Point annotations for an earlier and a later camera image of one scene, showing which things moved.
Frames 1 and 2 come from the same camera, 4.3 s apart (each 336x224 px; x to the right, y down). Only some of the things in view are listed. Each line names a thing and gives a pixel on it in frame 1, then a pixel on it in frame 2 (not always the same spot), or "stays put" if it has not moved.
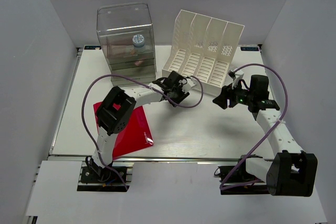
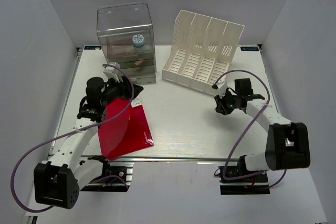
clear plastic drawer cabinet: (127, 41) stays put
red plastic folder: (136, 136) stays put
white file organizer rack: (202, 48) stays put
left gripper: (182, 94) to (124, 87)
